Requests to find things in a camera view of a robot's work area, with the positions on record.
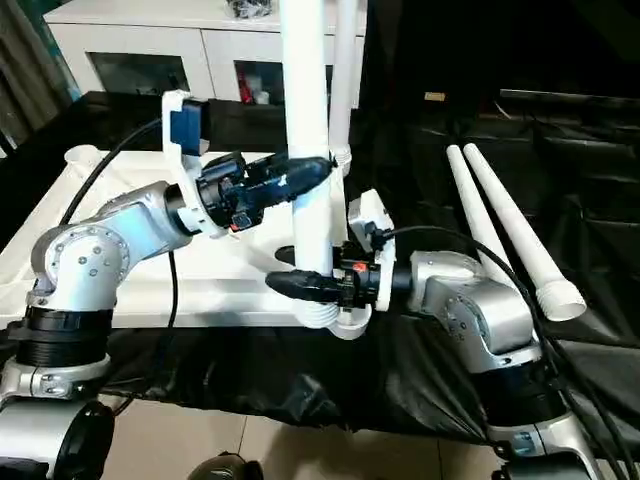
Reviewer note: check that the white plastic table leg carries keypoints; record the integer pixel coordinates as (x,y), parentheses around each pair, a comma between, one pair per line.
(347,75)
(510,215)
(470,200)
(310,100)

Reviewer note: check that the white plastic table top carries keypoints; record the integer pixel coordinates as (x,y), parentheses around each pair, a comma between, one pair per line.
(125,280)

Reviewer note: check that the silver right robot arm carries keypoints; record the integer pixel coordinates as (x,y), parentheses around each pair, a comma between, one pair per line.
(475,310)

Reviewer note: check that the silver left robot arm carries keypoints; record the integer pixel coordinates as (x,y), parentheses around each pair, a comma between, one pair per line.
(90,265)

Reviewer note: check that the white jar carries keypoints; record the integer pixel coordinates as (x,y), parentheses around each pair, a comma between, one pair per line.
(262,97)

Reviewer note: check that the red bottle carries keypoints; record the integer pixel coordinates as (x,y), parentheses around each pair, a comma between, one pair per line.
(245,87)

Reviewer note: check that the black work mat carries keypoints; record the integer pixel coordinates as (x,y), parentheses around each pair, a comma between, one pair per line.
(350,390)

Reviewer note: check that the white cabinet with glass doors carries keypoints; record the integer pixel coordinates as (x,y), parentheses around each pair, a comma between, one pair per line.
(150,40)

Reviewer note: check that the dark robot body part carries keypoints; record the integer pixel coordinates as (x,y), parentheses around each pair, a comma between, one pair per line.
(227,467)

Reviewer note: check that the beige curtain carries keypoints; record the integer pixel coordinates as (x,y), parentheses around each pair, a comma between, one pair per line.
(30,75)

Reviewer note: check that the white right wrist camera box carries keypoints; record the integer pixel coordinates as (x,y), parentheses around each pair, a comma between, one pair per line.
(372,215)

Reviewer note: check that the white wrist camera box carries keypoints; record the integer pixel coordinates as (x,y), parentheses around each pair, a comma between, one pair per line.
(180,130)
(372,215)

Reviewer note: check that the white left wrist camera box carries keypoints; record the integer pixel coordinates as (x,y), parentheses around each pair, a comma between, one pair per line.
(180,130)

